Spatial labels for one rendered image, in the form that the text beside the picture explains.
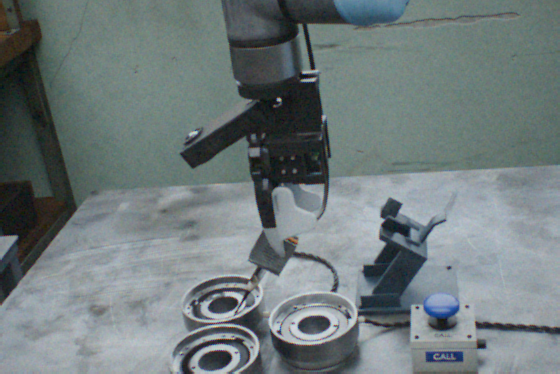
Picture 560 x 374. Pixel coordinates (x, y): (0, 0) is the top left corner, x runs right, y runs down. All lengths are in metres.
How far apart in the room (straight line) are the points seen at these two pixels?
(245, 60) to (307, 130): 0.10
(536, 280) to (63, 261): 0.69
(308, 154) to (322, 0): 0.19
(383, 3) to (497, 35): 1.76
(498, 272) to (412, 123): 1.51
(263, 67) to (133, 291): 0.47
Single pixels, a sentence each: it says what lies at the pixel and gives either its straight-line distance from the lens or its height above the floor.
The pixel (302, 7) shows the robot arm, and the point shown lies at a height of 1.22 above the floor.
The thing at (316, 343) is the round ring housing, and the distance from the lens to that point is 0.96.
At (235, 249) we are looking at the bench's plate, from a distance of 1.25.
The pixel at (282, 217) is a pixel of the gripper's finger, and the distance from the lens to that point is 0.93.
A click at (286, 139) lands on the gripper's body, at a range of 0.89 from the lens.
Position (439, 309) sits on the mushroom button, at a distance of 0.94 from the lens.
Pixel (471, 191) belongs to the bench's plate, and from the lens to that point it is 1.34.
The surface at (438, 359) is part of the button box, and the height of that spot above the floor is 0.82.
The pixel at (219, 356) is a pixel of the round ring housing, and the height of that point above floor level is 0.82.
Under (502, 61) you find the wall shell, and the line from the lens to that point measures 2.55.
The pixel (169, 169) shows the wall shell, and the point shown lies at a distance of 2.80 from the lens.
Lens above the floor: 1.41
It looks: 24 degrees down
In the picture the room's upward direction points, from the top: 9 degrees counter-clockwise
